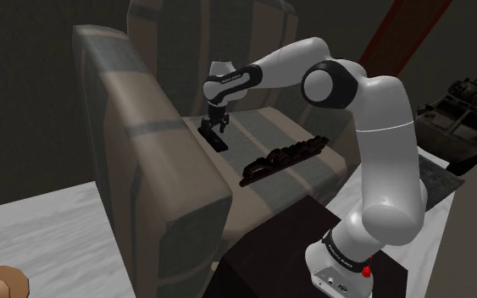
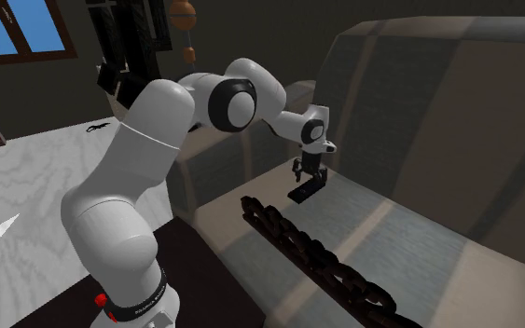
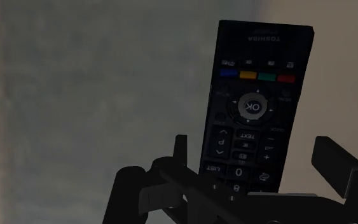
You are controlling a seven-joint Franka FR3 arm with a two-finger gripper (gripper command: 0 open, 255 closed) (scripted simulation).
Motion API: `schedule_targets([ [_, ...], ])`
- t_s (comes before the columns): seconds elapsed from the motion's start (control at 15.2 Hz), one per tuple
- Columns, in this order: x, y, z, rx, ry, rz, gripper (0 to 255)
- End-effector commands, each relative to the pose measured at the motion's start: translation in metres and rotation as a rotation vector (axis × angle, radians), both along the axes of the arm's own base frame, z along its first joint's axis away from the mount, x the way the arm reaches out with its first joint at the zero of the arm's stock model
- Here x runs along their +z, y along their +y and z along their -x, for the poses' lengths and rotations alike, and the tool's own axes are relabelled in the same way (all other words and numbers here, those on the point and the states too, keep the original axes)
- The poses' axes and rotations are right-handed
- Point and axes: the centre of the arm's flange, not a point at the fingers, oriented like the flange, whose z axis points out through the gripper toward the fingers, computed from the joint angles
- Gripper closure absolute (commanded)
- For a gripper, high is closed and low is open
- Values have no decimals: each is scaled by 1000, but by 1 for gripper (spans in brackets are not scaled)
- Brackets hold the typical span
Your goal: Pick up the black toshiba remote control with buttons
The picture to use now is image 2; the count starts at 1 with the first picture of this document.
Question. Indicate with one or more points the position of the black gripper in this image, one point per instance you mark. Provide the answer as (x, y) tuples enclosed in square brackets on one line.
[(311, 162)]

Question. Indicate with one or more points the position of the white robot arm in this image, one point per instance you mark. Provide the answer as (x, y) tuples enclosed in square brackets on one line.
[(125, 181)]

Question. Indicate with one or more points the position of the black flat rectangular device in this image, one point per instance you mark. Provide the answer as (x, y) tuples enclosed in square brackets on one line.
[(303, 192)]

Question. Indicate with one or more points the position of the grey beige sofa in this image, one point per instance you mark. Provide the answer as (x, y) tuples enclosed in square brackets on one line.
[(425, 136)]

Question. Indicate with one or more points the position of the dark robot stand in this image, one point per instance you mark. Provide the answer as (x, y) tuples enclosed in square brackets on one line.
[(207, 281)]

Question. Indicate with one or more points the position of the brown hanging ornament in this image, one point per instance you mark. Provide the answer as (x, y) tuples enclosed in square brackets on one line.
[(183, 18)]

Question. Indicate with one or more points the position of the black rack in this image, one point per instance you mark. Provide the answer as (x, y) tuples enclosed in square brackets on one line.
[(130, 54)]

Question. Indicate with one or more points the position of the small black glasses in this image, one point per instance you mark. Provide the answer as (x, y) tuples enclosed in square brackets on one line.
[(97, 127)]

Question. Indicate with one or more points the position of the brown framed window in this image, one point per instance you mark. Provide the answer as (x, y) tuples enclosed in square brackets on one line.
[(25, 27)]

